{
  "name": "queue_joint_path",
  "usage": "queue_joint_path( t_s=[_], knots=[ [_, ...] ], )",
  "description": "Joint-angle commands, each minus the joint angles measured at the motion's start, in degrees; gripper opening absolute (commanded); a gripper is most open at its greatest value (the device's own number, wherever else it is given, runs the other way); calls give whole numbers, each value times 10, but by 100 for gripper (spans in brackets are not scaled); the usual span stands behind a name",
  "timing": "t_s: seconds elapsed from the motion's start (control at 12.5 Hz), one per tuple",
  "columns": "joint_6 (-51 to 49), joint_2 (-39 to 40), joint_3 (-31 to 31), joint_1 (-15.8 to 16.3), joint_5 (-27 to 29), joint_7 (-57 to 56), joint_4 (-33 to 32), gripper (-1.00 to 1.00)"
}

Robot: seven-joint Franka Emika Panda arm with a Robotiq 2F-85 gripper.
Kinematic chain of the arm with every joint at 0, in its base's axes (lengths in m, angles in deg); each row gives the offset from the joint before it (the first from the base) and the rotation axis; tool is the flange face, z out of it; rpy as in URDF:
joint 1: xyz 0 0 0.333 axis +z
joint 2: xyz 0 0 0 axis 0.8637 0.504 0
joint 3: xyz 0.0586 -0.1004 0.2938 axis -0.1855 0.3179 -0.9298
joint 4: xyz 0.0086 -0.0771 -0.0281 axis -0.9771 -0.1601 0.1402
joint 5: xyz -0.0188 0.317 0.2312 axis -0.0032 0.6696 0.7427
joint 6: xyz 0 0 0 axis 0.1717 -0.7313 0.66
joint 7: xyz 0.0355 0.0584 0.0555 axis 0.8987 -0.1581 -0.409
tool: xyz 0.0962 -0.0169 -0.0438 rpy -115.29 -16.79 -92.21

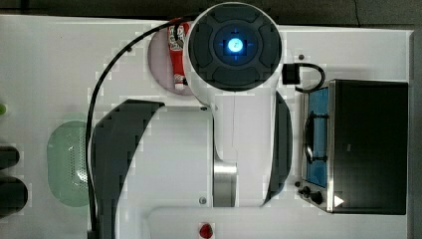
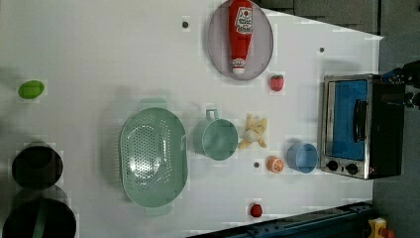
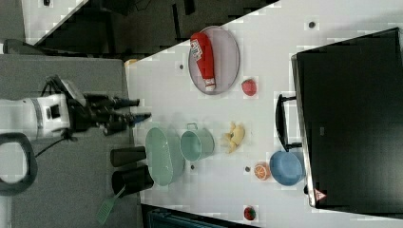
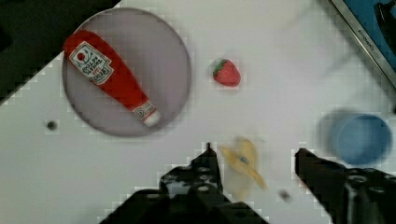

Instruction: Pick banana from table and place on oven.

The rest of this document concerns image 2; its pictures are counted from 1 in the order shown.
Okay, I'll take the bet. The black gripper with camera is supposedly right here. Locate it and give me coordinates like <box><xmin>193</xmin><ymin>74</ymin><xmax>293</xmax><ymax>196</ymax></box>
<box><xmin>381</xmin><ymin>60</ymin><xmax>420</xmax><ymax>108</ymax></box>

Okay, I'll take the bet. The silver black toaster oven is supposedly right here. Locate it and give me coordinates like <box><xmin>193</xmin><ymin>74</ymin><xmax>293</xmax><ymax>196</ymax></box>
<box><xmin>320</xmin><ymin>74</ymin><xmax>405</xmax><ymax>179</ymax></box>

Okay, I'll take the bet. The red toy strawberry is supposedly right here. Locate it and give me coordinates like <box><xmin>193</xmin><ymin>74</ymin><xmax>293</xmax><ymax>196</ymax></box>
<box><xmin>269</xmin><ymin>74</ymin><xmax>284</xmax><ymax>92</ymax></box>

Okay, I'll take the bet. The blue cup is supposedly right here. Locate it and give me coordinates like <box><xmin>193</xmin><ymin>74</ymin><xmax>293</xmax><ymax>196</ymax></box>
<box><xmin>286</xmin><ymin>143</ymin><xmax>318</xmax><ymax>174</ymax></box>

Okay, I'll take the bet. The grey round plate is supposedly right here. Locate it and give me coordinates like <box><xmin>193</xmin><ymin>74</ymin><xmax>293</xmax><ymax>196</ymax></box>
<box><xmin>207</xmin><ymin>0</ymin><xmax>273</xmax><ymax>80</ymax></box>

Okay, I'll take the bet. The yellow red emergency button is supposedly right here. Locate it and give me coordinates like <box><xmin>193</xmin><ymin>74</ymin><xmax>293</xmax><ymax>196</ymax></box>
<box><xmin>368</xmin><ymin>218</ymin><xmax>395</xmax><ymax>238</ymax></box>

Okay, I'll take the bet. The orange toy slice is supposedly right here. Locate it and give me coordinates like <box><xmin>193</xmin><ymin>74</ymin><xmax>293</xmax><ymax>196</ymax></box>
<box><xmin>267</xmin><ymin>156</ymin><xmax>284</xmax><ymax>174</ymax></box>

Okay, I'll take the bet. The red ketchup bottle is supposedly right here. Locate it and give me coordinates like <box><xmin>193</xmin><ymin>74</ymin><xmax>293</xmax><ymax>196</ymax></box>
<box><xmin>229</xmin><ymin>0</ymin><xmax>254</xmax><ymax>75</ymax></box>

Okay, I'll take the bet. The small red toy fruit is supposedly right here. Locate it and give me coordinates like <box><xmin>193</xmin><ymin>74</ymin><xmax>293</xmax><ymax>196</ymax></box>
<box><xmin>250</xmin><ymin>203</ymin><xmax>263</xmax><ymax>218</ymax></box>

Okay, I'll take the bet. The green perforated colander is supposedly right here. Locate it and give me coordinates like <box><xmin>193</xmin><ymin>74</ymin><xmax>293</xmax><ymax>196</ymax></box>
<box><xmin>119</xmin><ymin>98</ymin><xmax>188</xmax><ymax>209</ymax></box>

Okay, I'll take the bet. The green toy lime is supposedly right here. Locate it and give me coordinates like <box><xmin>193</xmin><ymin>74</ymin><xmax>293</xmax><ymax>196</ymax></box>
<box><xmin>18</xmin><ymin>80</ymin><xmax>45</xmax><ymax>99</ymax></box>

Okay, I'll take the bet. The black bowl with green stripe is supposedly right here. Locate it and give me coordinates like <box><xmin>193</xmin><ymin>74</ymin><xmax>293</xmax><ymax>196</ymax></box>
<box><xmin>2</xmin><ymin>198</ymin><xmax>76</xmax><ymax>238</ymax></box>

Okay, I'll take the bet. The blue metal frame rail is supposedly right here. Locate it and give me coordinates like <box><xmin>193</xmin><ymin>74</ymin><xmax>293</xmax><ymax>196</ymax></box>
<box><xmin>189</xmin><ymin>202</ymin><xmax>378</xmax><ymax>238</ymax></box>

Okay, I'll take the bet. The green mug with handle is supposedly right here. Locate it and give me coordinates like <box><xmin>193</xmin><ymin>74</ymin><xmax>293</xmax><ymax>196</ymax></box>
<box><xmin>193</xmin><ymin>109</ymin><xmax>239</xmax><ymax>161</ymax></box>

